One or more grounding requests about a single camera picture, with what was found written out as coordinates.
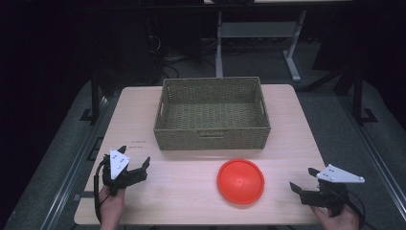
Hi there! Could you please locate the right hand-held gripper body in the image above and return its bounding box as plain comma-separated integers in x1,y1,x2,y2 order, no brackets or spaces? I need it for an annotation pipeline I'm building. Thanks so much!
300,163,366,218

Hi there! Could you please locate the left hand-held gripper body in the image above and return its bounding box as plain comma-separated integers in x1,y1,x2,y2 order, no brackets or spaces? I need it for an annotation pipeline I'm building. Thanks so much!
101,149,148,196

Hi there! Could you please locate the red round plate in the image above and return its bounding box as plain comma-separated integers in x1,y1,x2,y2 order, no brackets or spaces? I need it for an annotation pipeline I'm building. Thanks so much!
216,158,266,205

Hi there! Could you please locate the green woven basket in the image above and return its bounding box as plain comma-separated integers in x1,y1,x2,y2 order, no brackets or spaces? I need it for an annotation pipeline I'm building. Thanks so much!
153,76,272,151

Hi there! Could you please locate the person's right hand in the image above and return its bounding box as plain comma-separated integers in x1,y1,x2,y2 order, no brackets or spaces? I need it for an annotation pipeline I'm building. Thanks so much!
310,204,360,230

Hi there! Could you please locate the person's left hand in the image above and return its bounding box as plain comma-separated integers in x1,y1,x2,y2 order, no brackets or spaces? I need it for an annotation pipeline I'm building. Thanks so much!
99,185,126,230

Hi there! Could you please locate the black metal stand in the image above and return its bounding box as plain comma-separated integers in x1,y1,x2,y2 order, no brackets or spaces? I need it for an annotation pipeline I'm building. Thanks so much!
334,65,379,127
79,63,109,127

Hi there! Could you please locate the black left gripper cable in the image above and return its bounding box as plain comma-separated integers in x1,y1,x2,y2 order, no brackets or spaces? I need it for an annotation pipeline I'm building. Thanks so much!
93,159,107,224

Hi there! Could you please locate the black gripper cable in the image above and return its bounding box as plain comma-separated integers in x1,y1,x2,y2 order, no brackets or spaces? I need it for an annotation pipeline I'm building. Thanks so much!
93,159,107,224
331,186,379,230

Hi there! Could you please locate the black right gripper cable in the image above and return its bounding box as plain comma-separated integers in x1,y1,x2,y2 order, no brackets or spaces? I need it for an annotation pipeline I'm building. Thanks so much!
331,186,379,230

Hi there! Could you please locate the tangle of black floor cables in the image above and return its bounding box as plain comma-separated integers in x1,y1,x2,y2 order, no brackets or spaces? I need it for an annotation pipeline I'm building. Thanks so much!
147,18,221,80

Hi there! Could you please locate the grey metal desk frame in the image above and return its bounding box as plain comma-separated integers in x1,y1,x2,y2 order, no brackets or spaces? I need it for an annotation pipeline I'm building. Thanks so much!
214,9,308,82

